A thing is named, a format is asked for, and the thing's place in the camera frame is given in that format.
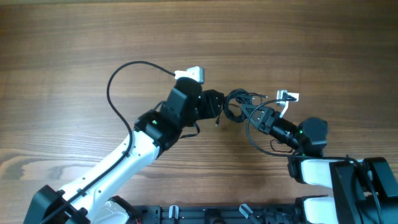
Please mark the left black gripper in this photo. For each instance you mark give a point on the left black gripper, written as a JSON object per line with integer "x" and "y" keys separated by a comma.
{"x": 212, "y": 107}

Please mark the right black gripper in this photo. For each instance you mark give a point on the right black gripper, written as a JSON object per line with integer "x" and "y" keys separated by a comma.
{"x": 267, "y": 113}

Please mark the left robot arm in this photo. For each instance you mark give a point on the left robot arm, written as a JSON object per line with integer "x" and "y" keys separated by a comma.
{"x": 88, "y": 199}

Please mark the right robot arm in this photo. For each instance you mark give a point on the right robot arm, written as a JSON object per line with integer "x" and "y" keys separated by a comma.
{"x": 364, "y": 191}

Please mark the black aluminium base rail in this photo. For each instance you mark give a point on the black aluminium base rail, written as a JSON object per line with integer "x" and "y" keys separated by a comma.
{"x": 268, "y": 214}

